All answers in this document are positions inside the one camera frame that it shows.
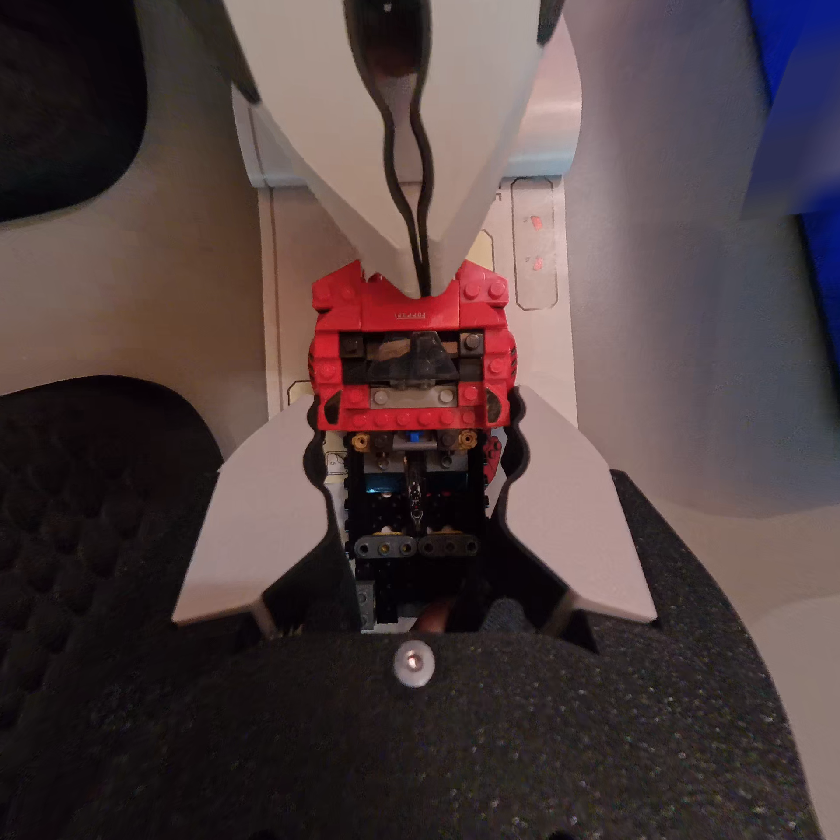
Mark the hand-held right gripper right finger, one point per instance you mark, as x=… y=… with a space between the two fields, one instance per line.
x=578 y=538

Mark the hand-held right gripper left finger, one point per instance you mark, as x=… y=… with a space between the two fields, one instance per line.
x=256 y=538

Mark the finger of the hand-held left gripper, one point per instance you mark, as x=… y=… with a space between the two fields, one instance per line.
x=302 y=105
x=479 y=105

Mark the lego instruction booklet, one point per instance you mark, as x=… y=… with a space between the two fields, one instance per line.
x=545 y=341

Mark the red and black lego car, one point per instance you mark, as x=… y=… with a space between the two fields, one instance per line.
x=414 y=315

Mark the black quilted chair seat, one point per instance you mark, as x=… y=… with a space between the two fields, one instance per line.
x=66 y=105
x=79 y=525

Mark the blue plastic bin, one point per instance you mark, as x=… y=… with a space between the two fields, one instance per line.
x=827 y=276

